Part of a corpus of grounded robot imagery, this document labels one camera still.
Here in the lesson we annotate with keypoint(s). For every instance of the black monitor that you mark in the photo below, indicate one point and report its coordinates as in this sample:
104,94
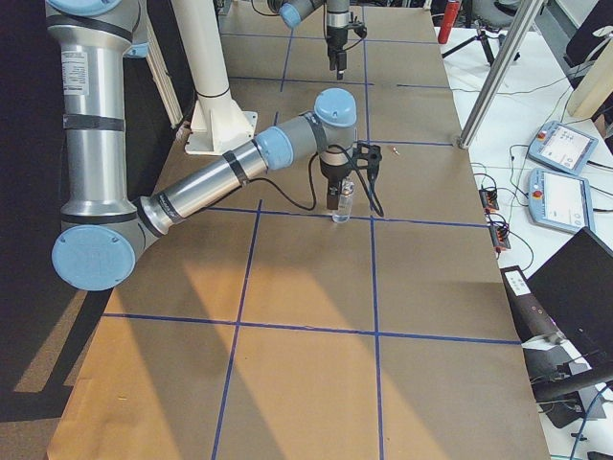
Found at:
575,287

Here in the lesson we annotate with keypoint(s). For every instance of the lower teach pendant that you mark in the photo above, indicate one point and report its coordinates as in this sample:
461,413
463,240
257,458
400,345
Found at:
560,201

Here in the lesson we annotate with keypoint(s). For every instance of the clear glass sauce bottle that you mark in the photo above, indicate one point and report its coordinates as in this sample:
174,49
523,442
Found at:
343,213

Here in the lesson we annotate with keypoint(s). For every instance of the red bottle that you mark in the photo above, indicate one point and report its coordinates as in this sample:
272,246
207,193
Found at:
451,11

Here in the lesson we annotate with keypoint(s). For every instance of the beige wooden board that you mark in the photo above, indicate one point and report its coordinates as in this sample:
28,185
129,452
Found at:
596,86

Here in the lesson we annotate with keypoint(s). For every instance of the orange connector board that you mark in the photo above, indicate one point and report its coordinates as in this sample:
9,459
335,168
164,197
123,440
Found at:
499,233
489,199

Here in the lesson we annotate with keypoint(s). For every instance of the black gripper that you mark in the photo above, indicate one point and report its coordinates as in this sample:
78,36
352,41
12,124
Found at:
334,37
333,172

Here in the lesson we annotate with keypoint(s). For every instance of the aluminium frame post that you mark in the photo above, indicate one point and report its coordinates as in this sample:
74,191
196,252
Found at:
520,25

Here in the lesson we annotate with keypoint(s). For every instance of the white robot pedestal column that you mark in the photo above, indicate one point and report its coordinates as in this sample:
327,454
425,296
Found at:
218,124

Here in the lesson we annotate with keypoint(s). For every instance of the upper orange connector board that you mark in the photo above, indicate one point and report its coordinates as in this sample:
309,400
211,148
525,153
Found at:
489,199

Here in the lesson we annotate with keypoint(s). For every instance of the lower orange connector board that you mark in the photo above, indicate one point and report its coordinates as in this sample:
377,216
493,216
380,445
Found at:
499,233

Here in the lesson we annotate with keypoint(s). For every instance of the black camera tripod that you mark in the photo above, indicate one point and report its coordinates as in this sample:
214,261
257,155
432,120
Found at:
484,38

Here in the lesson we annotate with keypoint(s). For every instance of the teach pendant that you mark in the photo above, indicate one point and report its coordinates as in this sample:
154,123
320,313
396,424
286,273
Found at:
562,148
560,201

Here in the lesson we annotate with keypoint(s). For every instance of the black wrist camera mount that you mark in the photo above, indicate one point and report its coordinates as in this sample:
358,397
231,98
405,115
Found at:
367,158
358,27

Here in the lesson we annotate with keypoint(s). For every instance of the upper teach pendant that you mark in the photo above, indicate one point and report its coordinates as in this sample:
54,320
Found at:
562,148

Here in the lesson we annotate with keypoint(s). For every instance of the black box with label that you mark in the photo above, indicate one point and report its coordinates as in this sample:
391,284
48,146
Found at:
530,318

